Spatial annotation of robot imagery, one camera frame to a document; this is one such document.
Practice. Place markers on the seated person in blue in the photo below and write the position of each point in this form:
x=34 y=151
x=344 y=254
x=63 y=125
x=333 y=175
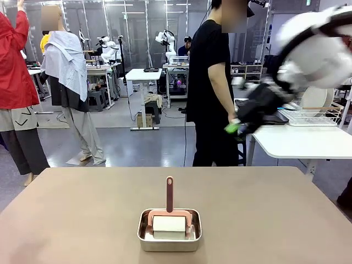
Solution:
x=183 y=49

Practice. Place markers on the person in black clothes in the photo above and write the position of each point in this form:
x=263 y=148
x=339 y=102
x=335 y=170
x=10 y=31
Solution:
x=203 y=82

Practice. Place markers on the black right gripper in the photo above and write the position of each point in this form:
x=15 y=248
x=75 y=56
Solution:
x=261 y=107

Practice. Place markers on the dark stool with beige cloth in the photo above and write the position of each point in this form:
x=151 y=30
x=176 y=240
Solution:
x=152 y=103

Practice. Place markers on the white standing desk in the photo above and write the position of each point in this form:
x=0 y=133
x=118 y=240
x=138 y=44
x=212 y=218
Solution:
x=143 y=74

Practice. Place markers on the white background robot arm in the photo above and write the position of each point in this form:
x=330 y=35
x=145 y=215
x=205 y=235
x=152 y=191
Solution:
x=167 y=41
x=108 y=50

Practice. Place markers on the rectangular steel container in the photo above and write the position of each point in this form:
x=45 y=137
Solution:
x=167 y=244

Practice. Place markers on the metal frame workbench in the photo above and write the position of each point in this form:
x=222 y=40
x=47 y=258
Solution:
x=176 y=79

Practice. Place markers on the person's right forearm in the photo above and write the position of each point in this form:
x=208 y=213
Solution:
x=225 y=101

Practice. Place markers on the white round plate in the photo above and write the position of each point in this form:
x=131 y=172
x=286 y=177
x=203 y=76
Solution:
x=314 y=97

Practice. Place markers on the cardboard box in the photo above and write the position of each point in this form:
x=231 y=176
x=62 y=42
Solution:
x=144 y=121

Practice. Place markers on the pink lint roller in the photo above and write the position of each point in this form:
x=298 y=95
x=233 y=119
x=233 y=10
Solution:
x=169 y=198

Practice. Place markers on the mannequin in red jacket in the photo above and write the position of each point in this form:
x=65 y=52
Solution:
x=13 y=68

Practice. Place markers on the white side table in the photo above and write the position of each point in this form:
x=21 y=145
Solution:
x=302 y=143

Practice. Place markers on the mannequin in striped shirt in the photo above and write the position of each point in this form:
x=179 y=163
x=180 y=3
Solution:
x=66 y=63

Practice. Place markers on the low shoe shelf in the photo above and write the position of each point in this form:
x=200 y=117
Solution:
x=246 y=68

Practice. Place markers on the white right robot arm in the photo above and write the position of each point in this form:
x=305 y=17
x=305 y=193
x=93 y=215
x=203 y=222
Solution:
x=316 y=55

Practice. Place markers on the black stool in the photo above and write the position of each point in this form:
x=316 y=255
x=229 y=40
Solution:
x=241 y=151

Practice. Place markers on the black flat item on desk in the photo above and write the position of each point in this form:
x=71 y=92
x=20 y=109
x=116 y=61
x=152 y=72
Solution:
x=151 y=70

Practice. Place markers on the white robot workbench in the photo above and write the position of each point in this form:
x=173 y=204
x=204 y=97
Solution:
x=101 y=68

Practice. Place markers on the grey plastic stool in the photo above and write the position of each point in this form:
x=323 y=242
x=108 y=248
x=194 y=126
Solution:
x=96 y=100

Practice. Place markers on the person's right hand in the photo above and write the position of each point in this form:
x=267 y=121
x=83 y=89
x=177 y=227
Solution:
x=232 y=118

